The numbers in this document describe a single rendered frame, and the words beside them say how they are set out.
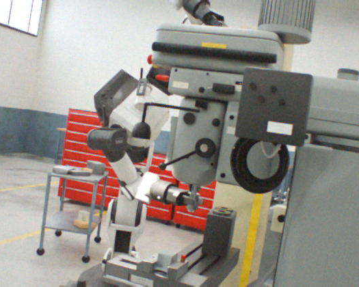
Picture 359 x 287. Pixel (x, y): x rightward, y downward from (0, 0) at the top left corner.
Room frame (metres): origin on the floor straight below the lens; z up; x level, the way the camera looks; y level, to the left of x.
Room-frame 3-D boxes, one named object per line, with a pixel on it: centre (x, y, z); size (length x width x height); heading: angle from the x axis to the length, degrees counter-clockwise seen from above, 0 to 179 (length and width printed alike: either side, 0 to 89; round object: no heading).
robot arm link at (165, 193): (1.85, -0.01, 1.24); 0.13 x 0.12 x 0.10; 143
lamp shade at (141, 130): (1.79, 0.15, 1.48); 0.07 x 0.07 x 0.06
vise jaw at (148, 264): (1.62, 0.03, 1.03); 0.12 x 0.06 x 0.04; 160
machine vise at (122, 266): (1.62, 0.01, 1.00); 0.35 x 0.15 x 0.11; 70
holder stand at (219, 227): (2.26, -0.26, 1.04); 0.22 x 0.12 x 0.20; 168
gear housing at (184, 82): (1.78, -0.12, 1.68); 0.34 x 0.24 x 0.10; 71
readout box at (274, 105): (1.39, -0.26, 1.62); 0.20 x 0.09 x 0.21; 71
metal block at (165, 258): (1.61, -0.02, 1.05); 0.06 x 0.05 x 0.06; 160
